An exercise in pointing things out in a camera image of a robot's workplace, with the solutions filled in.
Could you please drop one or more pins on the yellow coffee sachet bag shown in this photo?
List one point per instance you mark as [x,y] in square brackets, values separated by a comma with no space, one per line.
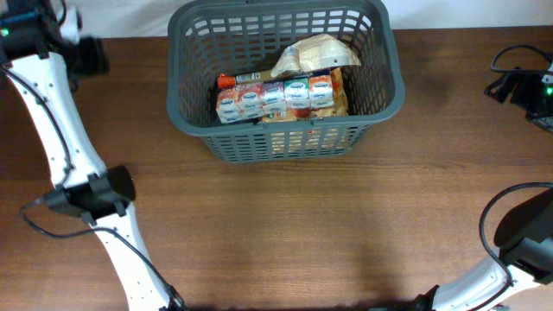
[338,107]

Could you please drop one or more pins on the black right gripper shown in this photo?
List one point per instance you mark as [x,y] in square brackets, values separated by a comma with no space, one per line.
[522,98]

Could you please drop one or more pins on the blue toothpaste box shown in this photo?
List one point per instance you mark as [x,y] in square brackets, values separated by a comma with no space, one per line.
[313,90]

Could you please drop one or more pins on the orange biscuit packet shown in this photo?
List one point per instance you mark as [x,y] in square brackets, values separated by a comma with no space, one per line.
[246,80]

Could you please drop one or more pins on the beige paper bag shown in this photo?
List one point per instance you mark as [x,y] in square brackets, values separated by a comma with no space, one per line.
[313,54]

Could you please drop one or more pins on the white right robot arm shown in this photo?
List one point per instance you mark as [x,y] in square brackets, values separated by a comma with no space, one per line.
[521,257]

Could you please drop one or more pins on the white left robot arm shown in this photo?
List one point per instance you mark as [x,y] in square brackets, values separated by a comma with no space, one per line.
[44,55]

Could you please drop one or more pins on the grey plastic basket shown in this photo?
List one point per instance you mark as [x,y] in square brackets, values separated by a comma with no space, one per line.
[208,38]

